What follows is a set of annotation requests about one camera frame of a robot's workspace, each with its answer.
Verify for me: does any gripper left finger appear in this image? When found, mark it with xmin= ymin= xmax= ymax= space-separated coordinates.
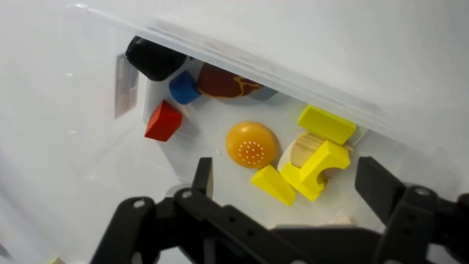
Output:
xmin=90 ymin=158 xmax=304 ymax=264

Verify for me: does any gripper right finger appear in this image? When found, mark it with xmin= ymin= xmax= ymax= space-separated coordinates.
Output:
xmin=355 ymin=157 xmax=469 ymax=264

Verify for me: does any pale wooden block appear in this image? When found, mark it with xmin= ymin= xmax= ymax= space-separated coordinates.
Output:
xmin=322 ymin=209 xmax=357 ymax=227

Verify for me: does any yellow triangular block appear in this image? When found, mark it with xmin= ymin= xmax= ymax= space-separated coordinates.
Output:
xmin=251 ymin=165 xmax=296 ymax=206

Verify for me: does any orange dome toy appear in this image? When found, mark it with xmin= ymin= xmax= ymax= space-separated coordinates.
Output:
xmin=225 ymin=121 xmax=279 ymax=169

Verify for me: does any yellow arch block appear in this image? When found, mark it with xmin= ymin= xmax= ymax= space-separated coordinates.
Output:
xmin=299 ymin=139 xmax=351 ymax=194

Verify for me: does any red wooden block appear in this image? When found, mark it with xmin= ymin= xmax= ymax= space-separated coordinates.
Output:
xmin=144 ymin=100 xmax=182 ymax=142

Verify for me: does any natural wooden cylinder block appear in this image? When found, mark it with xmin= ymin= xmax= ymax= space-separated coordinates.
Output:
xmin=277 ymin=132 xmax=355 ymax=171

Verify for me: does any yellow rectangular block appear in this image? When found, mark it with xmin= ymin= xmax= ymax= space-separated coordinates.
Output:
xmin=297 ymin=104 xmax=357 ymax=145

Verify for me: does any blue wooden block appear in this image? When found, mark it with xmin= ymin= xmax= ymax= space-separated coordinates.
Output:
xmin=169 ymin=70 xmax=201 ymax=105

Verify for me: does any brown round toy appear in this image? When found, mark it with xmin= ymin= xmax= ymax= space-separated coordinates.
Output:
xmin=197 ymin=63 xmax=263 ymax=99

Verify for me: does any grey-blue block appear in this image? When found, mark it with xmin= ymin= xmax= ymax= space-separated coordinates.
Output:
xmin=249 ymin=86 xmax=278 ymax=102

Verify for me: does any clear plastic bin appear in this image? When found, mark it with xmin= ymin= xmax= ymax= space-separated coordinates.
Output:
xmin=62 ymin=3 xmax=462 ymax=235

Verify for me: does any black rounded toy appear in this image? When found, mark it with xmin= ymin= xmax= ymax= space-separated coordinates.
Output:
xmin=125 ymin=36 xmax=187 ymax=82

